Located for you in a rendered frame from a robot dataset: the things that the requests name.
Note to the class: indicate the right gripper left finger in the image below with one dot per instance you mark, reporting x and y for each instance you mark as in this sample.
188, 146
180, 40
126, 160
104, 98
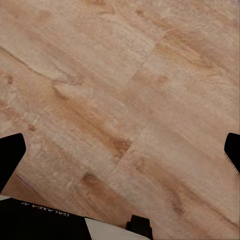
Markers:
12, 149

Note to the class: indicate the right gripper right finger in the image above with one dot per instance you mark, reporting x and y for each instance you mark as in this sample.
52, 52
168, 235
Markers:
232, 149

